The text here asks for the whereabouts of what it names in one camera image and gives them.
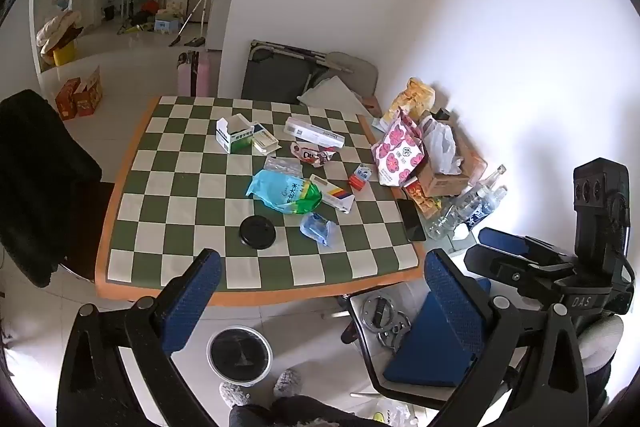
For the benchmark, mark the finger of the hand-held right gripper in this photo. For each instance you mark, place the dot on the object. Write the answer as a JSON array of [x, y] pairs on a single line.
[[495, 264], [505, 239]]

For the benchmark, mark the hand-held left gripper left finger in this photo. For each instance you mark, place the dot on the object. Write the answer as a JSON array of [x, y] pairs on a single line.
[[192, 302]]

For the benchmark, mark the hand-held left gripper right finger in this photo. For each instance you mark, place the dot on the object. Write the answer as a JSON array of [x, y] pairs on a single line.
[[452, 302]]

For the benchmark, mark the green white carton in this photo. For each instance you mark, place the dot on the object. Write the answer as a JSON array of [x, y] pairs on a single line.
[[235, 139]]

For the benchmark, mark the long white pink box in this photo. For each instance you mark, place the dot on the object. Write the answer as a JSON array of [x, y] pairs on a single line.
[[312, 133]]

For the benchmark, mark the blue label plastic bottle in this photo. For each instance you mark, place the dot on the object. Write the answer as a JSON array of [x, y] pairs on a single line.
[[482, 209]]

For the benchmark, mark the clear plastic bottle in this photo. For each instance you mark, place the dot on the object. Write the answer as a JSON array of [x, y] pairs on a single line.
[[452, 217]]

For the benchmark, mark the blue flat cushion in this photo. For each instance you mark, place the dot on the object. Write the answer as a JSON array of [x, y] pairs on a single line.
[[425, 357]]

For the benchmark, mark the clear glass bottle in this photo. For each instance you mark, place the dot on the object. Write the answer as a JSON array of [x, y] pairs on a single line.
[[490, 179]]

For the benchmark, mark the bin with black liner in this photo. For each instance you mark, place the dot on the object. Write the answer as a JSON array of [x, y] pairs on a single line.
[[240, 354]]

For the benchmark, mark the brown cardboard box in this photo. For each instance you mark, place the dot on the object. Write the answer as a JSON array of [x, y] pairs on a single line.
[[440, 184]]

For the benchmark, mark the orange snack packet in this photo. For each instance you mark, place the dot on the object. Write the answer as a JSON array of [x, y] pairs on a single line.
[[422, 199]]

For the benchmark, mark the black phone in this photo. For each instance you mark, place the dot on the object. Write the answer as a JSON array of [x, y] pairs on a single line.
[[411, 219]]

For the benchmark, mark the black round lid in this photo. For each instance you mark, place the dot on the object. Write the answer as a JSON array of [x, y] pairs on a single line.
[[257, 232]]

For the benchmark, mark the grey fuzzy slipper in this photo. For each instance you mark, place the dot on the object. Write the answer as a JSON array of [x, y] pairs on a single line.
[[234, 396], [287, 383]]

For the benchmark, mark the white plastic bag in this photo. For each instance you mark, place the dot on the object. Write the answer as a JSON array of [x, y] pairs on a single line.
[[442, 144]]

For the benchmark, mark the pink floral bag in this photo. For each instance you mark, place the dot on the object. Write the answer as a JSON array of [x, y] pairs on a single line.
[[397, 154]]

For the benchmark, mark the blue green rice bag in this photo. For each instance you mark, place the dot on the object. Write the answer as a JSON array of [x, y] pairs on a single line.
[[282, 192]]

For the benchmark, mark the blue plastic wrapper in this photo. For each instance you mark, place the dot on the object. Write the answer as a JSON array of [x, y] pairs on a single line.
[[315, 227]]

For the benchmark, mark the person's dark trouser legs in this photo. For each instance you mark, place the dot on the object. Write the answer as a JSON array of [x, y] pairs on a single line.
[[300, 414]]

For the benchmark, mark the small red blue carton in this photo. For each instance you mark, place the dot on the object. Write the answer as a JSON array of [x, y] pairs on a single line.
[[359, 177]]

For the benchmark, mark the white box with coloured stripe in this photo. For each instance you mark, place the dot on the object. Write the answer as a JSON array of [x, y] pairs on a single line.
[[335, 196]]

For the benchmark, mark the clear plastic bag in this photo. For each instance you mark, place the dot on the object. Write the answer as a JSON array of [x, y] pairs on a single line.
[[282, 166]]

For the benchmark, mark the yellow snack bag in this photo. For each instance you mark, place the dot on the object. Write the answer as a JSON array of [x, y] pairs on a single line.
[[415, 94]]

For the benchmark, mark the small white box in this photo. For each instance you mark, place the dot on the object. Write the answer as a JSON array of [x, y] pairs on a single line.
[[265, 143]]

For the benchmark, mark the red white snack wrapper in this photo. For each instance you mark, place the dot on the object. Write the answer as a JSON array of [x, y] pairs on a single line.
[[312, 155]]

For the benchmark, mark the black office chair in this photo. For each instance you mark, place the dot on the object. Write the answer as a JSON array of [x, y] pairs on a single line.
[[40, 167]]

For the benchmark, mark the white boards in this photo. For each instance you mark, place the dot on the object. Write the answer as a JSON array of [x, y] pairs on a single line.
[[332, 94]]

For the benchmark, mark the pink suitcase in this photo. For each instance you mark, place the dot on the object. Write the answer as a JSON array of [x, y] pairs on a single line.
[[192, 74]]

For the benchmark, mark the large red carton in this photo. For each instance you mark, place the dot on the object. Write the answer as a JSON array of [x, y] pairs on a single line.
[[90, 97]]

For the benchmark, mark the grey folding bed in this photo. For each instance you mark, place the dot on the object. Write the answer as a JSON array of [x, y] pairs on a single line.
[[272, 77]]

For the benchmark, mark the light blue box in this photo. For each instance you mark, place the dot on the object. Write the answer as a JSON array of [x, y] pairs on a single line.
[[166, 26]]

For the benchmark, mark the yellow bin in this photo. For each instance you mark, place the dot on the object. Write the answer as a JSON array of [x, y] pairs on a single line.
[[64, 54]]

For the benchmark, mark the broom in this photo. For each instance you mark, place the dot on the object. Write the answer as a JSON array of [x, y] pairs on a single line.
[[187, 22]]

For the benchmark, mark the mop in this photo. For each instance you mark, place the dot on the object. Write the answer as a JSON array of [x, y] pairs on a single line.
[[202, 17]]

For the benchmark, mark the pile of bedding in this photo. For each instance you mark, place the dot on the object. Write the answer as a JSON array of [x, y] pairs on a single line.
[[57, 29]]

